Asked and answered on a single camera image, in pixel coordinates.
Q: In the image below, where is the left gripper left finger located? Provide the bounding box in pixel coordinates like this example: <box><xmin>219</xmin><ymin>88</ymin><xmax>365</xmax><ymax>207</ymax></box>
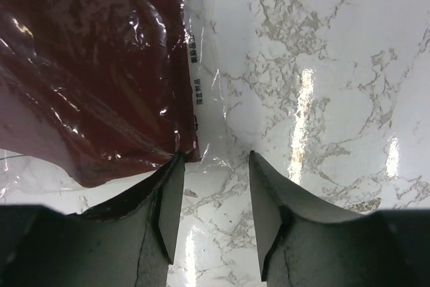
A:
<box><xmin>1</xmin><ymin>155</ymin><xmax>185</xmax><ymax>286</ymax></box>

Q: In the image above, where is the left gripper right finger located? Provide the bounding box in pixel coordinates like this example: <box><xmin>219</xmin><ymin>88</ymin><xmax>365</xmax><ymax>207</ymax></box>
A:
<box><xmin>249</xmin><ymin>152</ymin><xmax>429</xmax><ymax>286</ymax></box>

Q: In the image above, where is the clear bag with maroon clothes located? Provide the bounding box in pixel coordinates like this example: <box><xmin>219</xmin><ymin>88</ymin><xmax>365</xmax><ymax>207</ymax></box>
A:
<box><xmin>1</xmin><ymin>0</ymin><xmax>228</xmax><ymax>194</ymax></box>

